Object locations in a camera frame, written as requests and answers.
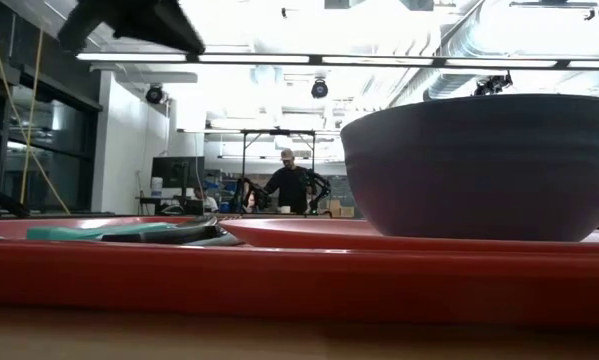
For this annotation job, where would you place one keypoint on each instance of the cardboard box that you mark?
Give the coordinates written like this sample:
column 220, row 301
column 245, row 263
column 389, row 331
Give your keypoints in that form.
column 340, row 207

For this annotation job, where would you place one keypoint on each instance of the blue bowl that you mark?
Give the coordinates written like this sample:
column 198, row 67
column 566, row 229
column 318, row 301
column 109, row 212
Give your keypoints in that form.
column 479, row 170

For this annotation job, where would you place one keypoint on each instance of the black monitor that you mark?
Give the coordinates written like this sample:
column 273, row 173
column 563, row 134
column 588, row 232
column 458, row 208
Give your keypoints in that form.
column 176, row 172

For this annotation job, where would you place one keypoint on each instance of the silver spoon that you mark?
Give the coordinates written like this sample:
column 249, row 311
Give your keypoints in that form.
column 201, row 223

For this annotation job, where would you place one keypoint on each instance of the seated person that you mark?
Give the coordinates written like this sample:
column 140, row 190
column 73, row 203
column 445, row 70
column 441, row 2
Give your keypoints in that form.
column 208, row 200

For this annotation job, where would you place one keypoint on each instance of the black spotlight cluster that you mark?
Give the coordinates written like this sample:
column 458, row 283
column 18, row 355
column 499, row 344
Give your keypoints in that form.
column 491, row 84

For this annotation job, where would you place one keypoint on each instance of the pink round plate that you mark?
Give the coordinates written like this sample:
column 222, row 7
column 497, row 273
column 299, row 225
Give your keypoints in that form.
column 304, row 235

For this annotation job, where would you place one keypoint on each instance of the standing person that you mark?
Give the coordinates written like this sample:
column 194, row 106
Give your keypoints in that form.
column 290, row 190

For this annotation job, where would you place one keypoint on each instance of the red plastic tray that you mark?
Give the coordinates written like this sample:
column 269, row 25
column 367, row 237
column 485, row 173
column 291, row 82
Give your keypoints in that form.
column 279, row 285

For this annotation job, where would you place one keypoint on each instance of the black ceiling spotlight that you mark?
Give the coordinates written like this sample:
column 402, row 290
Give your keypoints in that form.
column 319, row 89
column 154, row 94

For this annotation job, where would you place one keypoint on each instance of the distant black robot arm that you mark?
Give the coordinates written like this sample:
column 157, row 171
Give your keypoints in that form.
column 251, row 192
column 320, row 185

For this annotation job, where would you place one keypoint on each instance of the teal cloth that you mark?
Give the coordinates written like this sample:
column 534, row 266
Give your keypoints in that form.
column 79, row 232

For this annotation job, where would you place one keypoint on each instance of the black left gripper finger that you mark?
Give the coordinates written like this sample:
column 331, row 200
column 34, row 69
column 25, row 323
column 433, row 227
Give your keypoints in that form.
column 159, row 25
column 86, row 20

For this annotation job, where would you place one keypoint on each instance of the long ceiling light bar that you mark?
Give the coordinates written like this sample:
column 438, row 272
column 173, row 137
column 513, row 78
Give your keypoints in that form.
column 379, row 60

